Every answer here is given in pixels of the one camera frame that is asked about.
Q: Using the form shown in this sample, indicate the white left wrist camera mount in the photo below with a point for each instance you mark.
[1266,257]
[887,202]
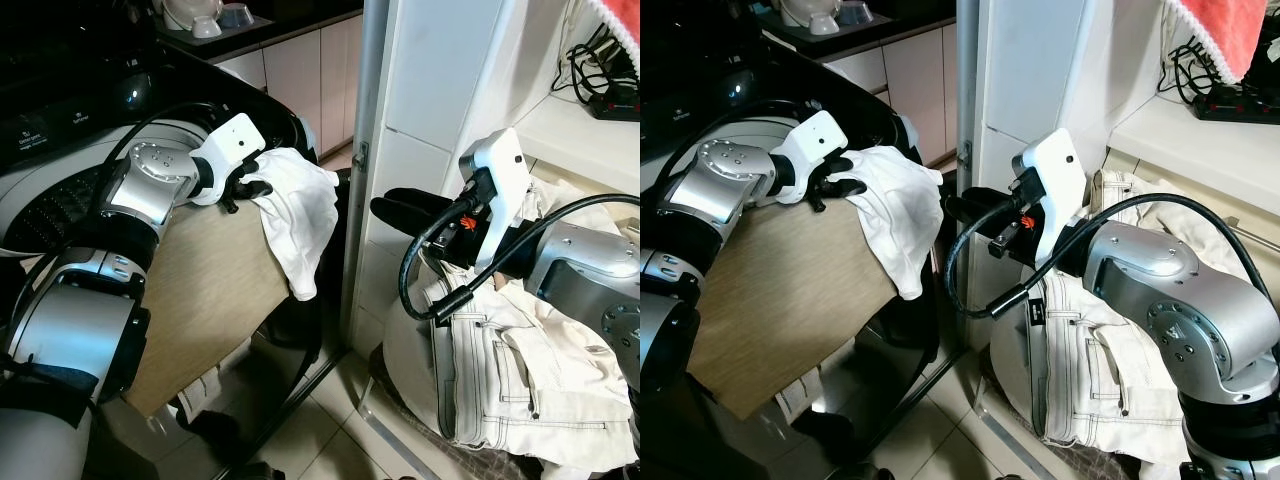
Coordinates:
[815,140]
[232,142]

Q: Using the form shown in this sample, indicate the white shelf unit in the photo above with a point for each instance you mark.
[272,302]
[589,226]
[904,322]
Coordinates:
[430,70]
[1030,70]

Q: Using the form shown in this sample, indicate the grey metal door frame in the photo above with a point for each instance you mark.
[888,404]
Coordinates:
[968,120]
[362,120]

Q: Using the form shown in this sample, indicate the white cloth garment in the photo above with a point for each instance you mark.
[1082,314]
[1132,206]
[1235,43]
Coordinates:
[300,215]
[900,215]

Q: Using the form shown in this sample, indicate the red towel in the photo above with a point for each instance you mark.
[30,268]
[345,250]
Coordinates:
[622,18]
[1225,30]

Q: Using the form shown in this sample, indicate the beige stitched jeans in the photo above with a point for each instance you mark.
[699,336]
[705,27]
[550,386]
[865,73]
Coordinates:
[1090,370]
[520,370]

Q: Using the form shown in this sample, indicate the black top-loading washing machine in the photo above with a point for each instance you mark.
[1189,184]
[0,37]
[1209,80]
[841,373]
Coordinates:
[700,100]
[60,110]

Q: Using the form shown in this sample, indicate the white cabinet with dark countertop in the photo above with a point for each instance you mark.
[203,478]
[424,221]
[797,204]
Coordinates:
[915,75]
[300,75]

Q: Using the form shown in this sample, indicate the white ceramic pot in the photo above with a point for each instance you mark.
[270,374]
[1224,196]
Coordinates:
[812,12]
[192,15]

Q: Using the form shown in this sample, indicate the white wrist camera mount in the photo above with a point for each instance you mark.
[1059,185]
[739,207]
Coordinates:
[1060,165]
[500,160]
[815,140]
[232,142]

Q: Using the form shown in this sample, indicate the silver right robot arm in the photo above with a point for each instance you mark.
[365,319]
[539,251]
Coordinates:
[1170,290]
[590,270]

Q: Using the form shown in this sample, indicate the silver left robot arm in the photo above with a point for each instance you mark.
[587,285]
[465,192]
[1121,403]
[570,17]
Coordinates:
[70,330]
[720,190]

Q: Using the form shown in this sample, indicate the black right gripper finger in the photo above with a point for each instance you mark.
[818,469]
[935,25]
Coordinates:
[995,196]
[425,197]
[975,212]
[405,218]

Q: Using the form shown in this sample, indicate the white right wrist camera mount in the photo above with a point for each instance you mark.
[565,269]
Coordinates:
[500,160]
[1060,165]

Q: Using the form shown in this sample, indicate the small grey bowl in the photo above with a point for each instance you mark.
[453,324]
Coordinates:
[858,14]
[238,15]

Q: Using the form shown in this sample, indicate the black power strip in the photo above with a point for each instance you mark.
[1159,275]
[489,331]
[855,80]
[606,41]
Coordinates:
[618,102]
[1240,108]

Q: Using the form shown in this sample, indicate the brown washer lid panel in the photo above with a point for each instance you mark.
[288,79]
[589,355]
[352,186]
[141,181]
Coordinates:
[790,300]
[210,290]

